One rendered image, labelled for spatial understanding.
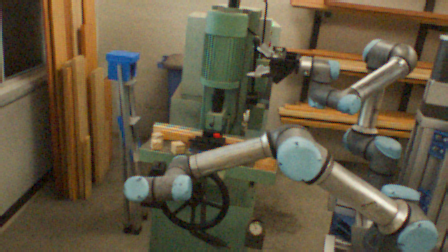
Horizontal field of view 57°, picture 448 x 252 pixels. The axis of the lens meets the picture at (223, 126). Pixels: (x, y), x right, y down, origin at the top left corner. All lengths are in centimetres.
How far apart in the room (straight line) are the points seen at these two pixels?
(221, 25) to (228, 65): 16
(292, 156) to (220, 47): 71
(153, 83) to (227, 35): 260
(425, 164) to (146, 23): 309
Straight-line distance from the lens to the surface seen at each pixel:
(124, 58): 247
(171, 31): 411
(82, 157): 313
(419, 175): 166
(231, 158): 131
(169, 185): 124
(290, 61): 163
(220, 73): 172
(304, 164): 114
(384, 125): 397
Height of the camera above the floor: 161
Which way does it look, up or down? 19 degrees down
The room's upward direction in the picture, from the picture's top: 7 degrees clockwise
